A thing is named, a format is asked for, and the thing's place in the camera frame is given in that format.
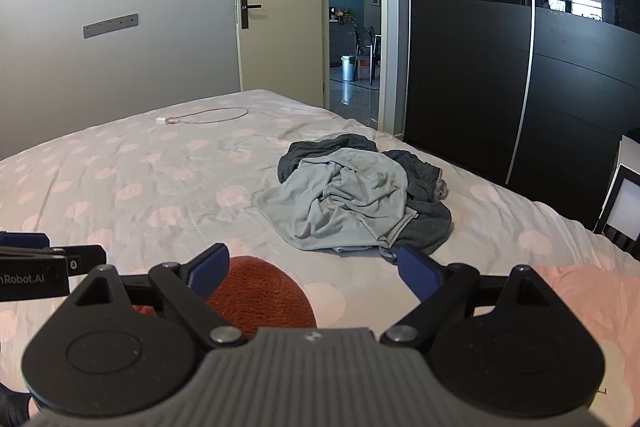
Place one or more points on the orange-brown pillow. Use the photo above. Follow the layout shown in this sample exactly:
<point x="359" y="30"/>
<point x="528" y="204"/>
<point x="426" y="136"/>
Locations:
<point x="270" y="297"/>

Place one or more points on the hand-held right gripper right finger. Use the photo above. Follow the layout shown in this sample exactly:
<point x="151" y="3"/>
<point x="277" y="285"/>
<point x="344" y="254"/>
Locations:
<point x="420" y="274"/>

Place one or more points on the white charger plug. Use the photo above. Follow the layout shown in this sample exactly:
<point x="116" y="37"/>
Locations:
<point x="162" y="121"/>

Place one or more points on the white trash bin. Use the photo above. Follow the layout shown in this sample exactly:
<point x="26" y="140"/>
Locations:
<point x="348" y="67"/>

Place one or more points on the dark dining chair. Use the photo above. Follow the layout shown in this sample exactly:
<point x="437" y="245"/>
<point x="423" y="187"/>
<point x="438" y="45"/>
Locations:
<point x="361" y="49"/>
<point x="372" y="52"/>

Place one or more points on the black wardrobe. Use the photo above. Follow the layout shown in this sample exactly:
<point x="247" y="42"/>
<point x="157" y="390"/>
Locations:
<point x="475" y="57"/>

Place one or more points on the light grey long-sleeve shirt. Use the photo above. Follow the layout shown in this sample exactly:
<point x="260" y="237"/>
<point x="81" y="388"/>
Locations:
<point x="345" y="202"/>

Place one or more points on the grey wall socket panel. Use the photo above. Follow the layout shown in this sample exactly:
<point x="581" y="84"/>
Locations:
<point x="111" y="25"/>

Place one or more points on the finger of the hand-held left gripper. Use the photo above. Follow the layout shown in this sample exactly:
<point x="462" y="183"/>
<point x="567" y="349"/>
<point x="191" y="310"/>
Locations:
<point x="82" y="262"/>
<point x="25" y="239"/>

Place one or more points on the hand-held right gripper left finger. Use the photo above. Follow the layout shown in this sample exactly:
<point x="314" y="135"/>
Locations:
<point x="210" y="268"/>

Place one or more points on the pink blanket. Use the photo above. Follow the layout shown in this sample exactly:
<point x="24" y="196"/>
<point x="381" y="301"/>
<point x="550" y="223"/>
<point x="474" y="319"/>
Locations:
<point x="600" y="307"/>

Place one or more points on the cream door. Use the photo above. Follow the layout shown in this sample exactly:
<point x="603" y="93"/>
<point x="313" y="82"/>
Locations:
<point x="280" y="32"/>

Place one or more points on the black sock with grey stripe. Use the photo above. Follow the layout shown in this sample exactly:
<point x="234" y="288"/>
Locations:
<point x="425" y="217"/>

